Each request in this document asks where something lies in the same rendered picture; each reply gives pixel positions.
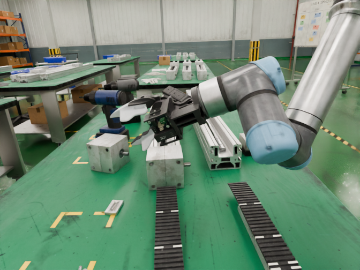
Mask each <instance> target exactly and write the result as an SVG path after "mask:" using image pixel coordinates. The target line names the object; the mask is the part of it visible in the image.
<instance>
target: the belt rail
mask: <svg viewBox="0 0 360 270"><path fill-rule="evenodd" d="M238 212H239V214H240V216H241V218H242V220H243V223H244V225H245V227H246V229H247V231H248V233H249V236H250V238H251V240H252V243H253V245H254V247H255V249H256V251H257V253H258V256H259V258H260V260H261V262H262V264H263V266H264V269H265V270H270V269H269V267H268V265H267V263H266V261H265V258H264V256H263V254H262V252H261V250H260V248H259V246H258V244H257V242H256V240H255V238H254V236H253V233H252V231H251V229H250V227H249V225H248V223H247V221H246V219H245V217H244V215H243V212H242V210H241V208H240V207H239V206H238Z"/></svg>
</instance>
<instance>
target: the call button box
mask: <svg viewBox="0 0 360 270"><path fill-rule="evenodd" d="M239 142H240V143H241V144H242V148H240V149H241V150H242V153H243V154H244V155H245V156H252V155H251V153H250V150H249V149H248V147H247V145H246V140H245V135H244V133H240V134H239Z"/></svg>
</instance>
